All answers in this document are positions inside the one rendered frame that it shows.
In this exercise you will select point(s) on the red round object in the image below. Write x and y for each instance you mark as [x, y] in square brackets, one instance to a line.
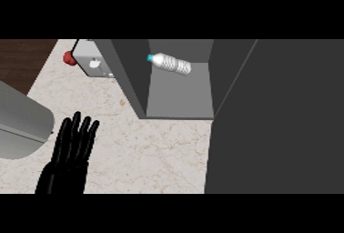
[68, 58]

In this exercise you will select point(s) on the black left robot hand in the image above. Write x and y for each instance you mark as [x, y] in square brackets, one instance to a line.
[66, 157]

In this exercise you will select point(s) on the silver box appliance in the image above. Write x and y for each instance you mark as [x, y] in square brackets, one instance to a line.
[91, 60]

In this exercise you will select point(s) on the grey cabinet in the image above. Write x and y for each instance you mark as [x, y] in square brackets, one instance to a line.
[179, 88]

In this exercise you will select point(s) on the dark grey cabinet door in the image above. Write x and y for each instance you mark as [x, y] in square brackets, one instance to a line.
[278, 121]

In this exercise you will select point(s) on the grey rounded appliance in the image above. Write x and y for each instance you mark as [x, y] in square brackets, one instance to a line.
[19, 124]

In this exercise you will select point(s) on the clear plastic water bottle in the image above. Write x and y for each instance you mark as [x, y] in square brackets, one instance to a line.
[171, 64]

